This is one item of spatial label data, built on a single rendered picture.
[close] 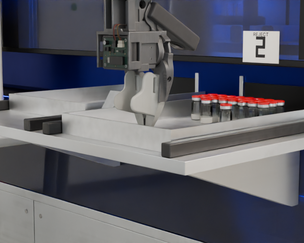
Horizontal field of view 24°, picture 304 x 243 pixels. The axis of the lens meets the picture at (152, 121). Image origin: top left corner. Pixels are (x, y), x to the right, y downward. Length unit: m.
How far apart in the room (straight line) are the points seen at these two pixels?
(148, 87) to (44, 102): 0.45
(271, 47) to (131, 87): 0.38
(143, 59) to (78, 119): 0.22
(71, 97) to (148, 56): 0.65
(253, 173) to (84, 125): 0.30
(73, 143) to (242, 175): 0.29
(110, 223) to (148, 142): 0.72
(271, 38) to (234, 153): 0.37
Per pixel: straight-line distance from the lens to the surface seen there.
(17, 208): 2.06
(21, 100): 1.50
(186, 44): 1.07
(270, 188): 1.27
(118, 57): 0.98
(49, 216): 1.93
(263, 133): 1.13
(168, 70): 1.01
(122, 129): 1.08
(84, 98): 1.65
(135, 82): 1.05
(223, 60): 1.42
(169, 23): 1.04
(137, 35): 0.98
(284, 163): 1.29
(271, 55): 1.34
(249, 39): 1.37
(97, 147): 1.09
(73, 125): 1.17
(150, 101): 1.02
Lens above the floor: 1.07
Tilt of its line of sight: 8 degrees down
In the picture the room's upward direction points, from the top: straight up
